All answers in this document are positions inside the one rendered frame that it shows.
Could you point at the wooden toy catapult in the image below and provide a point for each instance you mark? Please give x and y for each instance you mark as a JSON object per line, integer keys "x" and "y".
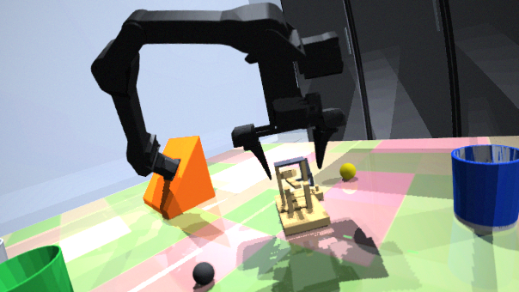
{"x": 299, "y": 210}

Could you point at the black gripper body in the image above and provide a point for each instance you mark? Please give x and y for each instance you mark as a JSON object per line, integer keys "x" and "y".
{"x": 248, "y": 135}

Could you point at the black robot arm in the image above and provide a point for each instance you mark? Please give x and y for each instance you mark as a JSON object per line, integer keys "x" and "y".
{"x": 258, "y": 30}

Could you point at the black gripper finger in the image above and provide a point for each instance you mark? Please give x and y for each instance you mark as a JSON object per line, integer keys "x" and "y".
{"x": 259, "y": 153}
{"x": 321, "y": 139}

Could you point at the black ball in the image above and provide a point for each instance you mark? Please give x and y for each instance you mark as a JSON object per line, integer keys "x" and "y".
{"x": 203, "y": 273}

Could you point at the blue cup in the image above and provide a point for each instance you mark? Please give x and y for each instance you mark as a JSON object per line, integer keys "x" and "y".
{"x": 486, "y": 186}

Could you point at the yellow ball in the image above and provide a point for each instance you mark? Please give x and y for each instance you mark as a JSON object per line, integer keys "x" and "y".
{"x": 347, "y": 171}

